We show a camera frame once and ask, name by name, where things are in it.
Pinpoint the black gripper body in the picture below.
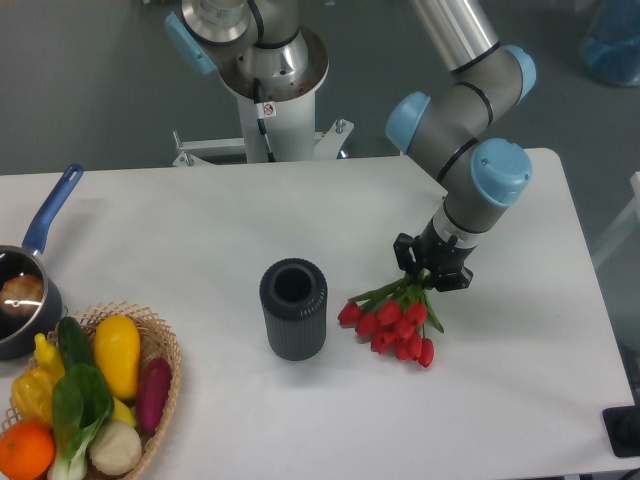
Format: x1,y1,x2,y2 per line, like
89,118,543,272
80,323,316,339
413,222,475,280

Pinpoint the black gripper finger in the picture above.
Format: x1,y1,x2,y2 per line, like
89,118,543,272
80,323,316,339
393,233,423,278
424,266,473,292

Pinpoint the red tulip bouquet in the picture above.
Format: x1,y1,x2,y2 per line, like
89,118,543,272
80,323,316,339
337,269,444,368

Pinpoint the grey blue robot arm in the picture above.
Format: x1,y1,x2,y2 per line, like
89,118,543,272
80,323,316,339
165,1,536,292

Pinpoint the dark grey ribbed vase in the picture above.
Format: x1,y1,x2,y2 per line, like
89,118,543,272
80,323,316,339
259,258,328,361

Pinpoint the black device at edge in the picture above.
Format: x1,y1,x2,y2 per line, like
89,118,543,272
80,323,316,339
602,406,639,458

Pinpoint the blue translucent container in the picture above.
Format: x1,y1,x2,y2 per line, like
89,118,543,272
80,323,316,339
580,1,639,87

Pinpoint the purple eggplant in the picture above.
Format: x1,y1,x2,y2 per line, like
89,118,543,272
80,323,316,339
135,357,172,434

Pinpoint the yellow squash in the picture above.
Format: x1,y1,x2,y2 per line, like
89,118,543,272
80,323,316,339
94,315,141,402

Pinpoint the yellow banana tip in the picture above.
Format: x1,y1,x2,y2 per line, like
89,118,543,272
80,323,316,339
110,398,137,428

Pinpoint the dark green cucumber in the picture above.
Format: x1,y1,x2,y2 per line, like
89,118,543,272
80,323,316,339
57,316,96,370

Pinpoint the beige garlic bulb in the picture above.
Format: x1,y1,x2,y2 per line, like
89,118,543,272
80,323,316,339
89,421,142,476

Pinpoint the green bok choy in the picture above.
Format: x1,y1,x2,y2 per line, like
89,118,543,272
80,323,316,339
47,364,113,479

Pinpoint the small yellow gourd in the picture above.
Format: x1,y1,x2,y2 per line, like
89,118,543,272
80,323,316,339
34,333,65,381

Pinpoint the round bread in pan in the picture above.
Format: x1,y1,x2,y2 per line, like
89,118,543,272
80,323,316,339
1,274,44,317

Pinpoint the yellow bell pepper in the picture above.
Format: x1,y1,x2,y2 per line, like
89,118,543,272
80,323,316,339
11,367,55,427

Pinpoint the orange fruit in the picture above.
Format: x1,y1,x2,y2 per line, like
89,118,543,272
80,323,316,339
1,422,55,480

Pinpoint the white frame at right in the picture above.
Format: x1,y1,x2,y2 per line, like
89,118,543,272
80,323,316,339
591,172,639,269

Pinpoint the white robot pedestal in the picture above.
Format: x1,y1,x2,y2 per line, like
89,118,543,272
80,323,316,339
166,23,354,166

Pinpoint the black pedestal cable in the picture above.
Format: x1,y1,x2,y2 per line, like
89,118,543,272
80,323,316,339
252,78,277,163

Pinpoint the blue handled saucepan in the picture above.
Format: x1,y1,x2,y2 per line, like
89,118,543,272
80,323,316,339
1,164,84,361

